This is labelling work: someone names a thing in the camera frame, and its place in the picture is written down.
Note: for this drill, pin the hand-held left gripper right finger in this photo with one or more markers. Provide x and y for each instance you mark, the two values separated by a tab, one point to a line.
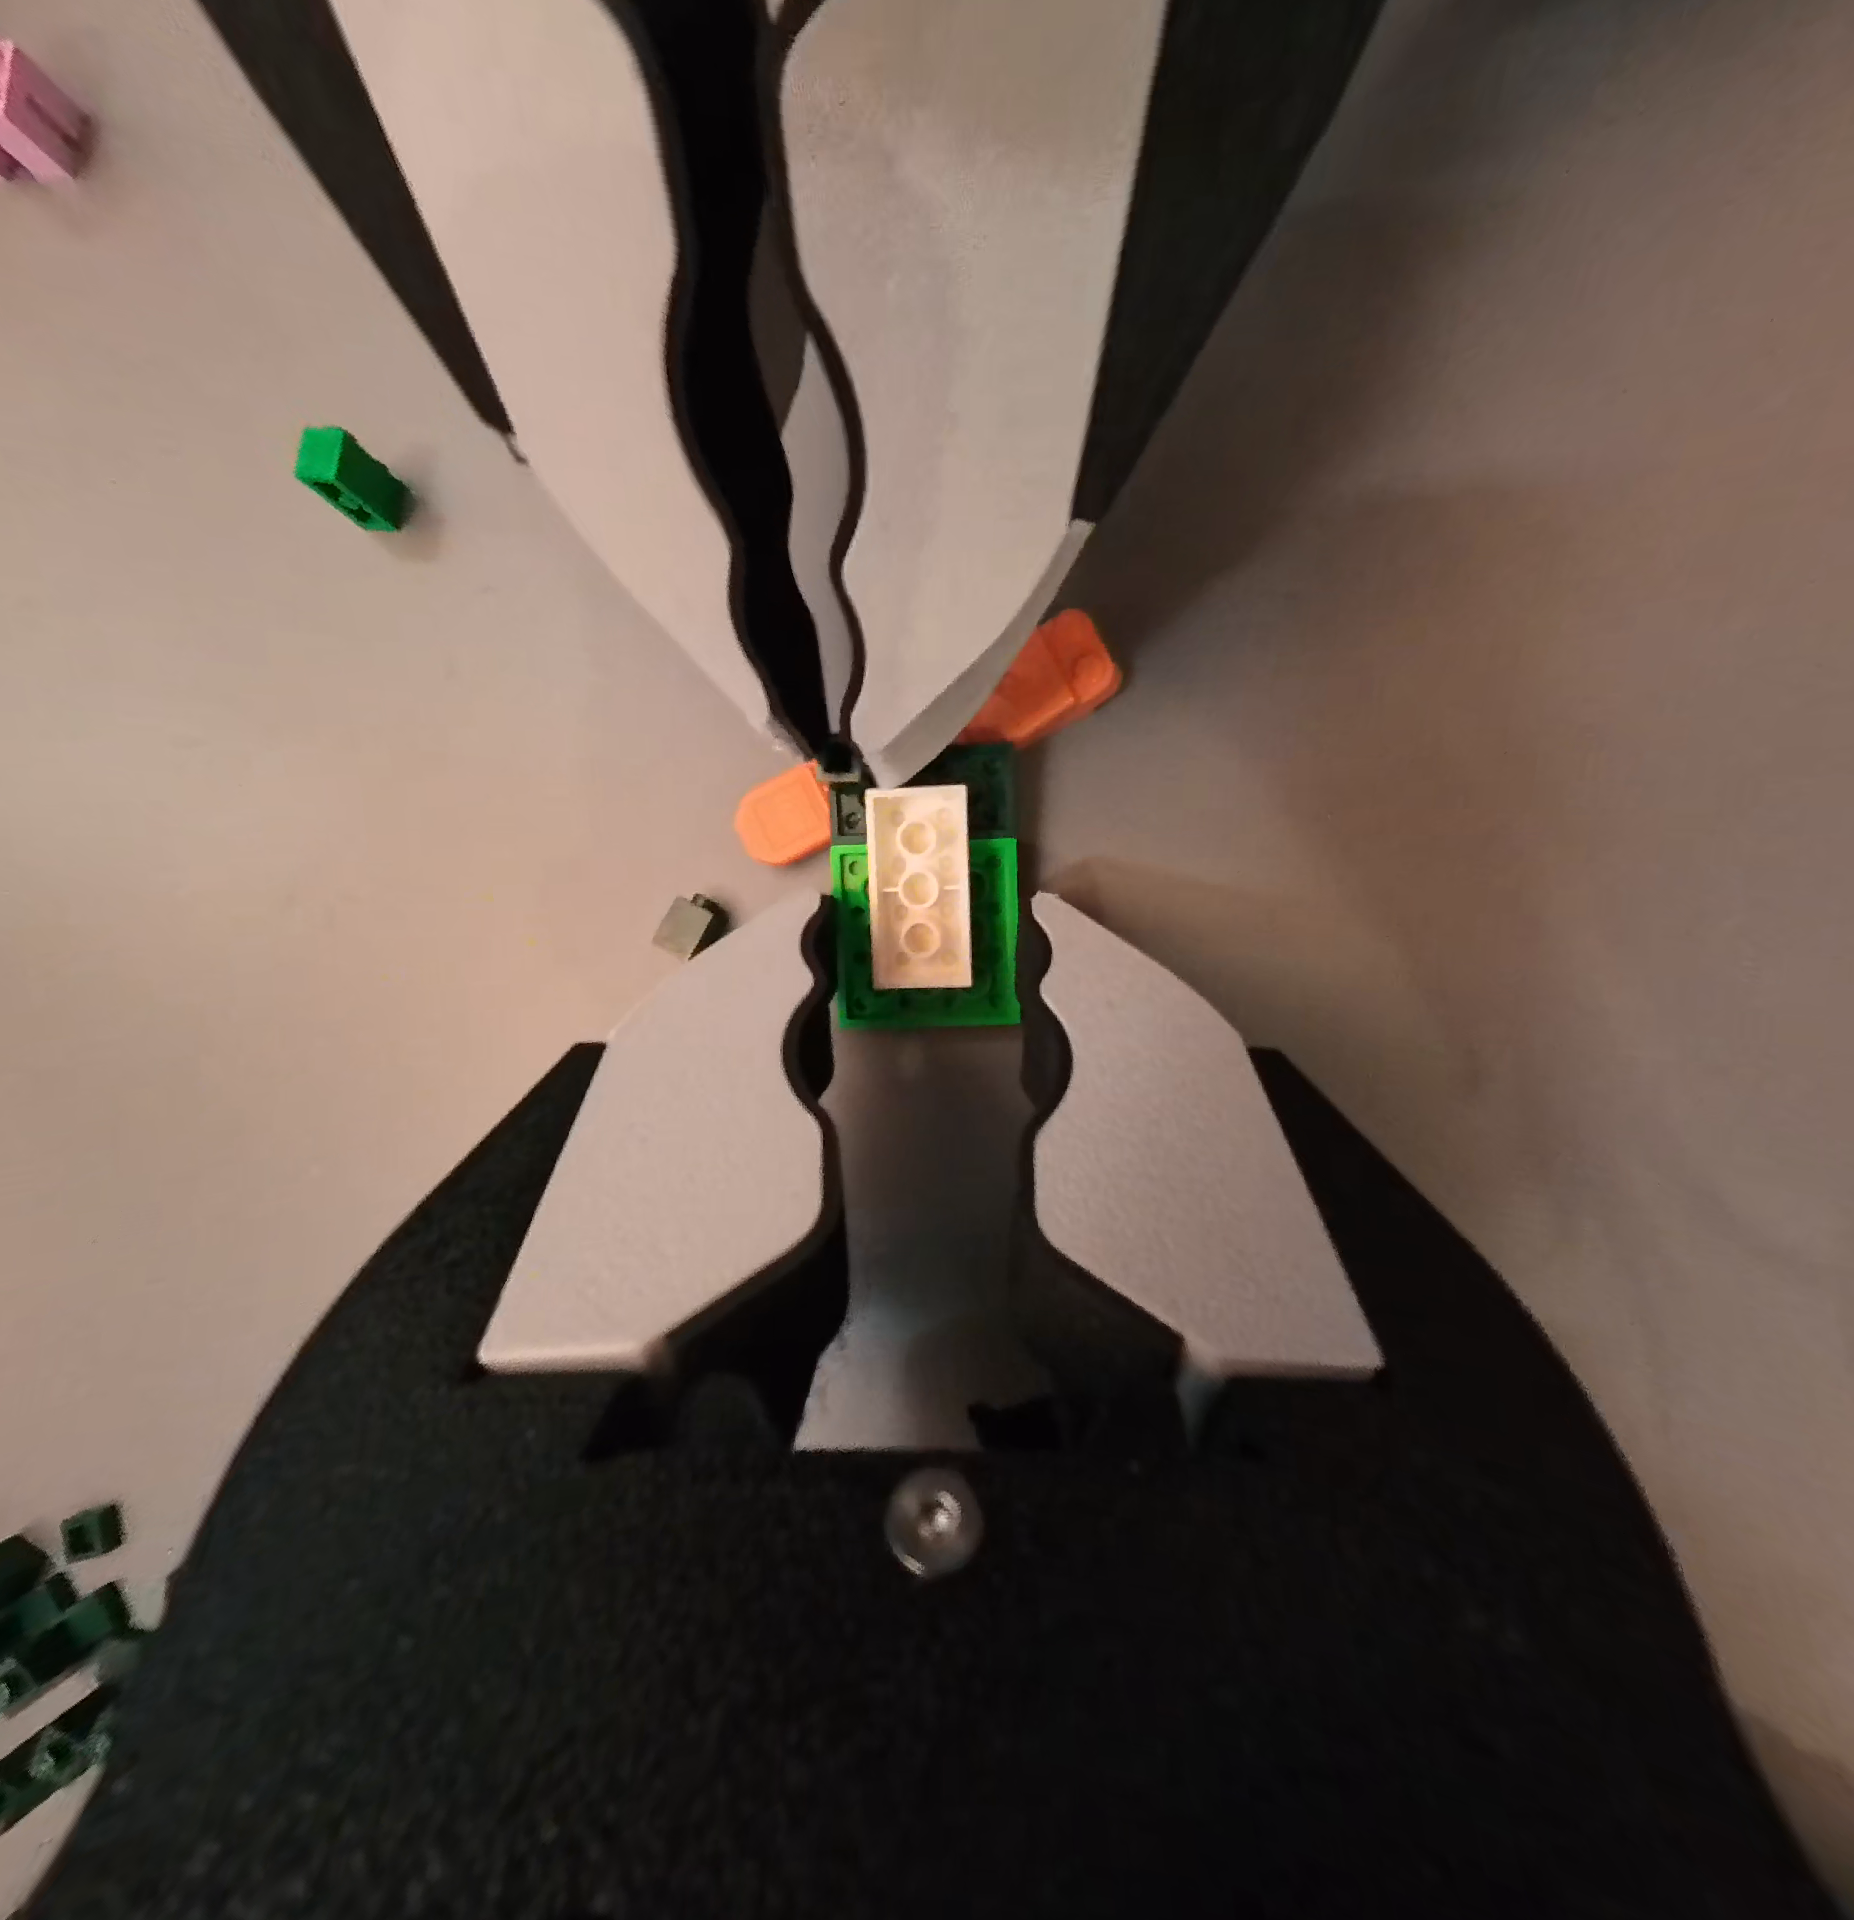
1180	1186

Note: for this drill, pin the pink lego pig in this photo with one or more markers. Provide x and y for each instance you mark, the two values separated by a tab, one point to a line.
18	111

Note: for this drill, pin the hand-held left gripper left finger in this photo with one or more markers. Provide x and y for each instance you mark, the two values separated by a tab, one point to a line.
671	1170

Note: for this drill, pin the small olive lego piece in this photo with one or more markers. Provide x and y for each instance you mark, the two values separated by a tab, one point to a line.
690	926

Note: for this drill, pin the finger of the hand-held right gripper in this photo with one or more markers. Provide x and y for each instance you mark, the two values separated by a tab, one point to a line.
536	300
957	376

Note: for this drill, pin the green white lego assembly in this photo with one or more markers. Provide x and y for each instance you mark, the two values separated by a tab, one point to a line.
917	899

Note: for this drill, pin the small green lego brick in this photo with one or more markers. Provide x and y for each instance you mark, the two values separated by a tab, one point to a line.
348	478

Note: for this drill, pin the pile of dark green lego bricks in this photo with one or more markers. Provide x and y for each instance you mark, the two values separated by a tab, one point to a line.
42	1652

